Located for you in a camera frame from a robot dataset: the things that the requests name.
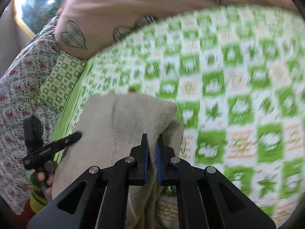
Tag person's left forearm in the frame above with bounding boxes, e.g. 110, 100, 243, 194
29, 175, 52, 214

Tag beige knitted sweater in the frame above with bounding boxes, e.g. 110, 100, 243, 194
51, 93, 184, 229

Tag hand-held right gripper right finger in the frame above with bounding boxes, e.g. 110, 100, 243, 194
156, 134, 277, 229

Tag green checked pillow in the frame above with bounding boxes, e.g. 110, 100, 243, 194
35, 50, 88, 114

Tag floral bed cover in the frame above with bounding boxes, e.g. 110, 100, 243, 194
0, 15, 63, 216

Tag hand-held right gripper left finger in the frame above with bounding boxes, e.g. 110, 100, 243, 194
26, 134, 149, 229

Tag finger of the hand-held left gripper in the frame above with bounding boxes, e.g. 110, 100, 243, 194
50, 131, 83, 153

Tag green checked bedsheet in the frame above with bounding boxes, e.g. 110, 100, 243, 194
51, 3, 305, 229

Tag person's left hand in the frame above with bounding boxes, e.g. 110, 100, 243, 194
37, 160, 56, 196

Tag person's red clothing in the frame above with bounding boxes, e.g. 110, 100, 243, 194
11, 199, 40, 227

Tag pink quilt with plaid hearts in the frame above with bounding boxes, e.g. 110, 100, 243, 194
54, 0, 296, 60

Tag gold framed picture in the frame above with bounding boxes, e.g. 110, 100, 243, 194
13, 0, 72, 39

